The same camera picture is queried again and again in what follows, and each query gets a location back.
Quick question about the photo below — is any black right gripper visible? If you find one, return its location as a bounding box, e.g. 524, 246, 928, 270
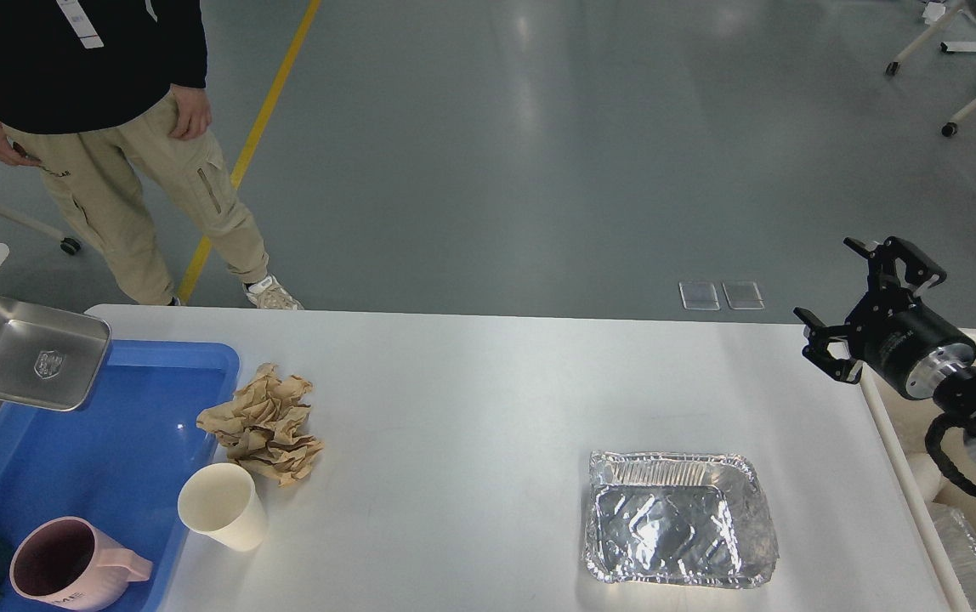
792, 236, 976, 400

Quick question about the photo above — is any square steel tray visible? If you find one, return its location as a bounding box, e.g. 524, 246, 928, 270
0, 296, 111, 411

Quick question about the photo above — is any pink mug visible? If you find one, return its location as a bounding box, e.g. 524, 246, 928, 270
9, 516, 154, 611

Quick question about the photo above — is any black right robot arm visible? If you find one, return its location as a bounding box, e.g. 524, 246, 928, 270
792, 236, 976, 497

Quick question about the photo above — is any person's right hand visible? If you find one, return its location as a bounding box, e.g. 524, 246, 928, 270
0, 120, 41, 167

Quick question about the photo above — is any person's left hand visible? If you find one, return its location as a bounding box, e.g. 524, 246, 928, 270
169, 84, 213, 142

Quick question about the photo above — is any cream plastic bin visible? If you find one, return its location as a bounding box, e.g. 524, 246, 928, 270
859, 329, 976, 611

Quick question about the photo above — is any clear floor plate right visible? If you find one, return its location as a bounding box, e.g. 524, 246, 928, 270
721, 281, 765, 310

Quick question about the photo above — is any clear floor plate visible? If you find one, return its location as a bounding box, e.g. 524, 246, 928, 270
678, 281, 721, 311
721, 281, 765, 310

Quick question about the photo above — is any clear floor plate left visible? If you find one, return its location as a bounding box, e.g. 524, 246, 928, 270
678, 281, 721, 311

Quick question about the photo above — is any blue plastic tray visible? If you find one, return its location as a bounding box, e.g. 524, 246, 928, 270
0, 340, 240, 611

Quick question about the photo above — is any aluminium foil tray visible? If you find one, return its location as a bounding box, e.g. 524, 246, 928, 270
582, 450, 780, 589

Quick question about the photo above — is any person in black top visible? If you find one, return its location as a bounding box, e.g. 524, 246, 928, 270
0, 1, 302, 310

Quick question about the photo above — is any clear plastic bag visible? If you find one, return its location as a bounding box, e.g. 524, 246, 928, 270
928, 502, 976, 611

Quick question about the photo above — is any cream paper cup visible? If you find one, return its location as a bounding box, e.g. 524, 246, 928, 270
177, 462, 268, 553

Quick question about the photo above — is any crumpled brown paper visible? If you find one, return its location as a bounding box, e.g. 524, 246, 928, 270
196, 363, 324, 487

